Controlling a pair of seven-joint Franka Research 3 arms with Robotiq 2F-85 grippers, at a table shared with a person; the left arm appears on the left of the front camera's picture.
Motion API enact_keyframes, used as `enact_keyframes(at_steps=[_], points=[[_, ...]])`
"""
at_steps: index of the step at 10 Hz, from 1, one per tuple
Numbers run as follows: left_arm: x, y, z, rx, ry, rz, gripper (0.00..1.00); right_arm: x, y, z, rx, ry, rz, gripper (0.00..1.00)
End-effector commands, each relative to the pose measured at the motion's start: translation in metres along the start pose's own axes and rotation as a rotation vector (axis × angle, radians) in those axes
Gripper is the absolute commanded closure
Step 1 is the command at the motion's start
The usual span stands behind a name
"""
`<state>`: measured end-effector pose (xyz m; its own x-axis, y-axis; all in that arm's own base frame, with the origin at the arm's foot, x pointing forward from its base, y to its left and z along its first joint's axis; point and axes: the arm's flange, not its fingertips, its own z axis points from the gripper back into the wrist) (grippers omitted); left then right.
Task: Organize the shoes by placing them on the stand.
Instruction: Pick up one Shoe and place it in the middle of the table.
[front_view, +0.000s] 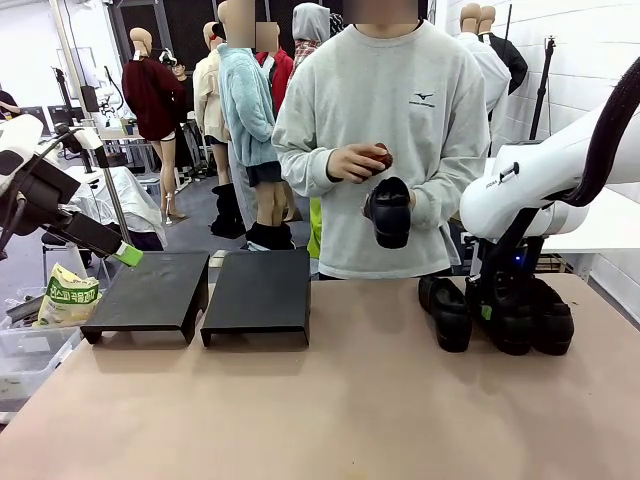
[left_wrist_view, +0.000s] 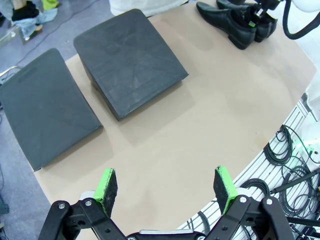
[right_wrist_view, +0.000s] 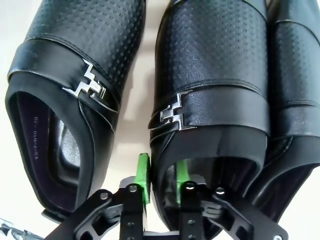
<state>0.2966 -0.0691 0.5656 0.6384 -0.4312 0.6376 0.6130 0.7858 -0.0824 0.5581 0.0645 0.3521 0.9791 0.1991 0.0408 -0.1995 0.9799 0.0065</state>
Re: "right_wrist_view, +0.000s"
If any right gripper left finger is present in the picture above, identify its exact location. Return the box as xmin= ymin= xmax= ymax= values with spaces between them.
xmin=44 ymin=152 xmax=152 ymax=240

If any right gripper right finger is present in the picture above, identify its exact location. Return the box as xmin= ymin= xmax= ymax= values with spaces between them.
xmin=176 ymin=159 xmax=286 ymax=240

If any black leather buckle loafer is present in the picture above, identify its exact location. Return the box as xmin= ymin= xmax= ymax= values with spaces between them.
xmin=148 ymin=0 xmax=272 ymax=232
xmin=246 ymin=0 xmax=320 ymax=226
xmin=4 ymin=0 xmax=148 ymax=222

